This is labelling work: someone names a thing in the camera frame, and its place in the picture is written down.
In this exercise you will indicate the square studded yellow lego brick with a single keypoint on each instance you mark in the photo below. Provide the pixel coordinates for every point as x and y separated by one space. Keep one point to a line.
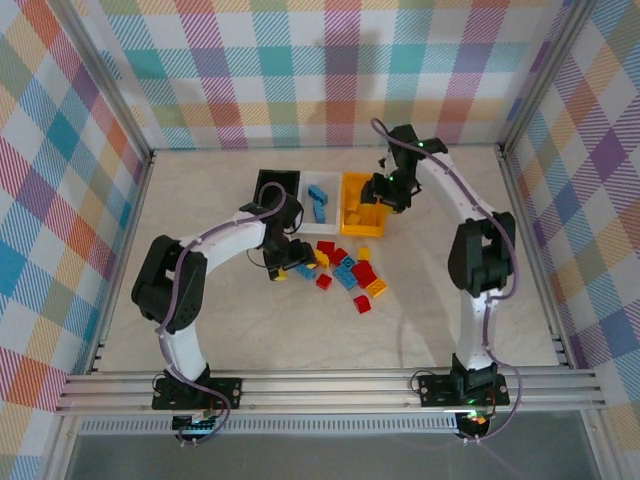
376 287

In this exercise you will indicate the aluminium frame post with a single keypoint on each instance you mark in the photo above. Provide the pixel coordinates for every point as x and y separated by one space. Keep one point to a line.
113 75
541 75

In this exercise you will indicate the right black-white robot arm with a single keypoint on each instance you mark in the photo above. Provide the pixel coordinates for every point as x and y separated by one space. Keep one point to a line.
480 260

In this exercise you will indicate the small controller circuit board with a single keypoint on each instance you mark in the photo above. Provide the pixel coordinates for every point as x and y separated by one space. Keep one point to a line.
475 421
195 425

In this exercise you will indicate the left black-white robot arm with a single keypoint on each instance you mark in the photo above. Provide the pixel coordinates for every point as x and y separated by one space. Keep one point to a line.
172 280

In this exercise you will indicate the aluminium side rail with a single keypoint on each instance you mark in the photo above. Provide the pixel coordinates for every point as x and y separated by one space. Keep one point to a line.
122 260
525 225

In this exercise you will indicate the red lego brick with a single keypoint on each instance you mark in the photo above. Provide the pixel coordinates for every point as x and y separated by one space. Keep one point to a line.
361 267
324 281
362 304
368 278
339 256
326 247

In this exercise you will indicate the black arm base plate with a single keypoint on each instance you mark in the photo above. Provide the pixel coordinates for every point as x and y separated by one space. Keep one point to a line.
435 390
230 387

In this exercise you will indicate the long yellow lego brick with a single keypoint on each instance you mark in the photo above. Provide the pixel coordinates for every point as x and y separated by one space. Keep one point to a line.
372 218

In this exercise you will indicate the white plastic bin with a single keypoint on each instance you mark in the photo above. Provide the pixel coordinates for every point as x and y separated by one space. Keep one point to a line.
332 220

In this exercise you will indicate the long blue lego brick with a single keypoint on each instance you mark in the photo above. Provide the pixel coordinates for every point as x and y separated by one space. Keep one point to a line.
318 211
317 192
345 276
306 271

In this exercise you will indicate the black plastic bin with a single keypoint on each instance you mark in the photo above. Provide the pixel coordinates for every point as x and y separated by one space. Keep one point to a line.
272 182

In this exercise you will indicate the wide aluminium base rail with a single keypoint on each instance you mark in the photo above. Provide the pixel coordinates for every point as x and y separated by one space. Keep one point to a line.
325 392

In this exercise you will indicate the yellow plastic bin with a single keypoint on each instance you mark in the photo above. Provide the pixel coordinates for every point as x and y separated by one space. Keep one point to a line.
352 187

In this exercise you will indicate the square blue lego brick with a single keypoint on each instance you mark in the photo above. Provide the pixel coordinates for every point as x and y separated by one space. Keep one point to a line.
348 261

